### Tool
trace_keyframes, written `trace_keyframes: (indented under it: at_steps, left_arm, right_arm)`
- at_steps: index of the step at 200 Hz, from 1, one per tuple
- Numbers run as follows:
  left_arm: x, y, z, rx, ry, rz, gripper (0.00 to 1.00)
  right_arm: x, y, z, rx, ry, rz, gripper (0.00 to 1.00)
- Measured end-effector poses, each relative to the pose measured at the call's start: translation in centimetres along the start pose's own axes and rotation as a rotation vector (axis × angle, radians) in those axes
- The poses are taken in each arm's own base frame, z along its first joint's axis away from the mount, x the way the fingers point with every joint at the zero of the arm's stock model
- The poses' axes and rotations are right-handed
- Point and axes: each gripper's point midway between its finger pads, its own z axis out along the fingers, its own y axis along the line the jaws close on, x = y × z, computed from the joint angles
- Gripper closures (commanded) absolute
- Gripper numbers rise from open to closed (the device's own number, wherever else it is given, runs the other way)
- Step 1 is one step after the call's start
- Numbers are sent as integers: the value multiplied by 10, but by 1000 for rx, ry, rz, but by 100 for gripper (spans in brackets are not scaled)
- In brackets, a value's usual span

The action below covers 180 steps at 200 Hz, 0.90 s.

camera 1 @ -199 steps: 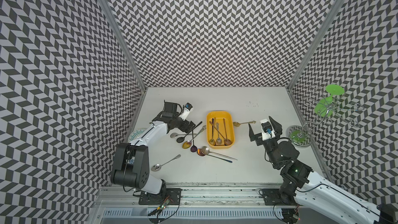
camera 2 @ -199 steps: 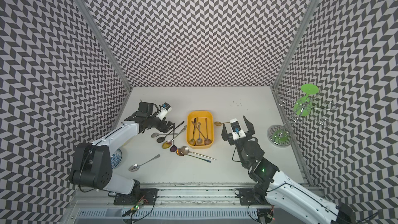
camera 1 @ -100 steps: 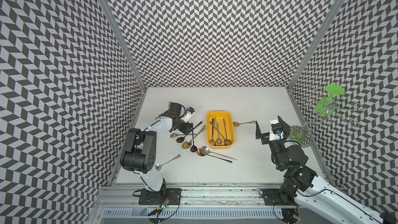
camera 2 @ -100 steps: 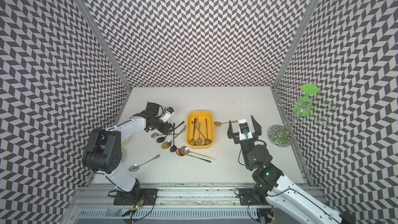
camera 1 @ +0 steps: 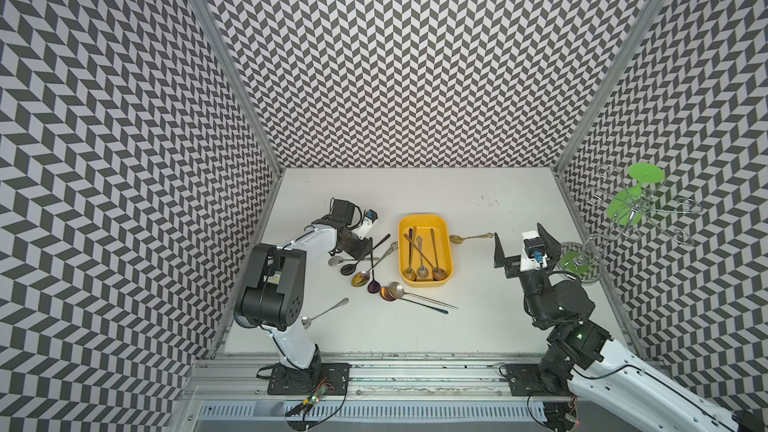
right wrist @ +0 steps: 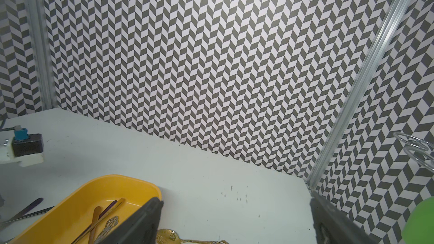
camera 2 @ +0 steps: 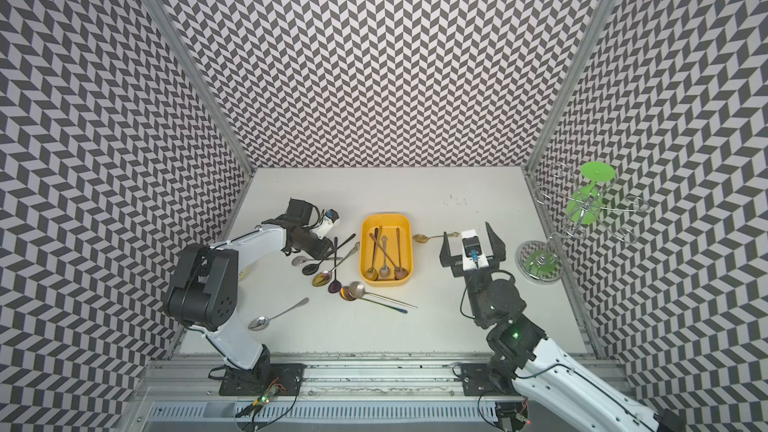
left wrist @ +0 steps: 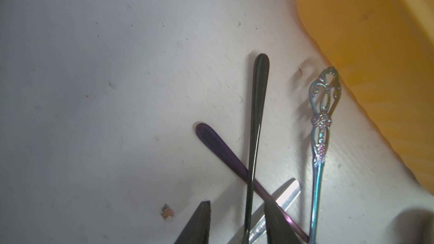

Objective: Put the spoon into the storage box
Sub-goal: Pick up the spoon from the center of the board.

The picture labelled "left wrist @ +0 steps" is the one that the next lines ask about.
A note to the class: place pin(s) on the copper bowl spoon in pile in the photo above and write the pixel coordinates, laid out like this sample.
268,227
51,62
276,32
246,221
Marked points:
284,201

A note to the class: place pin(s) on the yellow plastic storage box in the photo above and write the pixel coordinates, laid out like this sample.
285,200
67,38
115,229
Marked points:
384,52

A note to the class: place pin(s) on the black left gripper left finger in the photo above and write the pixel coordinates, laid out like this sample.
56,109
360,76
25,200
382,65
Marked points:
197,229

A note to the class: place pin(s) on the black handled spoon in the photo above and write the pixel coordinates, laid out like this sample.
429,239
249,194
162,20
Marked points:
260,79

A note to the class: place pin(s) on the gold bowl spoon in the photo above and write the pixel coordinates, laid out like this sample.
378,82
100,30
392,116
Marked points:
324,95

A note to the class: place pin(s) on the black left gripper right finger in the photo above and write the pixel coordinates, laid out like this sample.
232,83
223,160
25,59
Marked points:
278,230

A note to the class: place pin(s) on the dark purple spoon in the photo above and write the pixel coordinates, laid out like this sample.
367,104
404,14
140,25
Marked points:
213,141

